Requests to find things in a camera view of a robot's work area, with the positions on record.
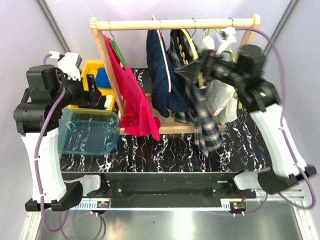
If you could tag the plaid skirt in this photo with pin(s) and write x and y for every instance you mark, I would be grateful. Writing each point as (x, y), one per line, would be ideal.
(207, 135)

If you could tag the cream wooden hanger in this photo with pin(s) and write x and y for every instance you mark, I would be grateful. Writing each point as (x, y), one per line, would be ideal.
(194, 55)

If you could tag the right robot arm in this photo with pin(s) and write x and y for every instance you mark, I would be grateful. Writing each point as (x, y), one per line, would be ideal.
(262, 102)

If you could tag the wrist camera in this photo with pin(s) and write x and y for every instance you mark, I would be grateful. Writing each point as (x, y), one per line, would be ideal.
(226, 33)
(70, 65)

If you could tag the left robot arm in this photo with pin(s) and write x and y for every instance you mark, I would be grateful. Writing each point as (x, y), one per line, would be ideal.
(37, 117)

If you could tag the clear blue plastic tub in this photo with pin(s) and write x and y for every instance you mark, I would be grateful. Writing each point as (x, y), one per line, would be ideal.
(84, 131)

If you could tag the lime green hanger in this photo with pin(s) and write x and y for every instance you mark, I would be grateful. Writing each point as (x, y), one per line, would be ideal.
(221, 37)

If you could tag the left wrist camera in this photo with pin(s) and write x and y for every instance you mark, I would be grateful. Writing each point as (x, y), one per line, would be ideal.
(70, 65)

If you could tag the dark blue denim garment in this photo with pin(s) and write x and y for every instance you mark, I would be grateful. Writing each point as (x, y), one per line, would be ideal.
(164, 102)

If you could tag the wooden clothes rack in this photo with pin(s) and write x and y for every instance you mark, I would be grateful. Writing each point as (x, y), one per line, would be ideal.
(168, 125)

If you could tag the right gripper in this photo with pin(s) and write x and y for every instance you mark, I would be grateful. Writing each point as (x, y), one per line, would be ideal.
(207, 59)

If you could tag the pink hanger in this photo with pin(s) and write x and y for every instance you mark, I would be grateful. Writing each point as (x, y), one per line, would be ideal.
(164, 54)

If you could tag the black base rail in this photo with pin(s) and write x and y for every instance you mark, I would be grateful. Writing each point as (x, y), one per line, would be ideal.
(166, 191)

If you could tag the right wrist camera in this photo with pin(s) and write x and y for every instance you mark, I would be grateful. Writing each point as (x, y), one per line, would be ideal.
(226, 33)

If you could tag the white garment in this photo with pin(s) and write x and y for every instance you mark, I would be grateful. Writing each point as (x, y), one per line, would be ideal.
(221, 99)

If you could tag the red t-shirt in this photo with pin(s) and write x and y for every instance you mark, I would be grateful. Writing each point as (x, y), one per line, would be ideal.
(138, 119)

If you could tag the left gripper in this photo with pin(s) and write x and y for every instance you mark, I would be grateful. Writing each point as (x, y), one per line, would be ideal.
(87, 97)

